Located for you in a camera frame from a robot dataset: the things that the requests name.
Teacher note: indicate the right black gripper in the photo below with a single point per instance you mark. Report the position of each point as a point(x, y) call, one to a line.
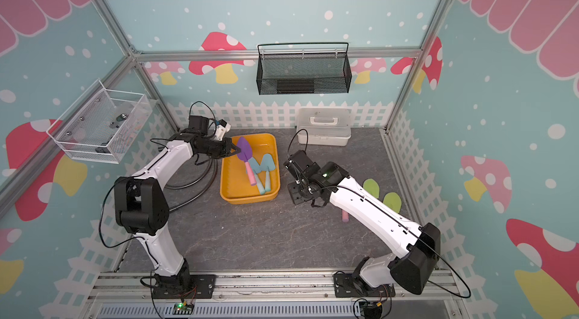
point(292, 185)

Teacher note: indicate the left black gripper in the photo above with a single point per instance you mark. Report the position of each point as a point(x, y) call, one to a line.
point(225, 151)

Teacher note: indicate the light blue shovel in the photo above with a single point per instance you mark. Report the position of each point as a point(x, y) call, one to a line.
point(267, 165)
point(256, 168)

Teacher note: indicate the green shovel wooden handle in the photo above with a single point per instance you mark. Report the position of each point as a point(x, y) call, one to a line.
point(372, 187)
point(393, 201)

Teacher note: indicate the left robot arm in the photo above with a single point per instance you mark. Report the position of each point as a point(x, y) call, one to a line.
point(142, 209)

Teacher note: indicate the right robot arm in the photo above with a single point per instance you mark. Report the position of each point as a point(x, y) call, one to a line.
point(415, 249)

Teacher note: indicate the white plastic storage case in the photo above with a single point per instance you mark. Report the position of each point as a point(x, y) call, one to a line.
point(325, 126)

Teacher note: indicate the green circuit board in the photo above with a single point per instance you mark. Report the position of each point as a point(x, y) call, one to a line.
point(183, 308)

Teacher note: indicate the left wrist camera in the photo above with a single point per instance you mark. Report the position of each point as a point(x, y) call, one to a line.
point(222, 127)

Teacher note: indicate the black wire mesh basket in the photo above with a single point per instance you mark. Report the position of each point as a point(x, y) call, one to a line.
point(303, 68)

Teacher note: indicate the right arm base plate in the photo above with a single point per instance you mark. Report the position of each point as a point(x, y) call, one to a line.
point(345, 286)

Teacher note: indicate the white wire mesh basket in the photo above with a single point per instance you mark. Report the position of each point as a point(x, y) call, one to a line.
point(101, 125)

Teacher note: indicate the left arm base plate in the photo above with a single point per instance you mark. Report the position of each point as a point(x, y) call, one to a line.
point(191, 287)

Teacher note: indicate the aluminium front rail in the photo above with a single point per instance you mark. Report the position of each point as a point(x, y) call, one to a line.
point(260, 286)

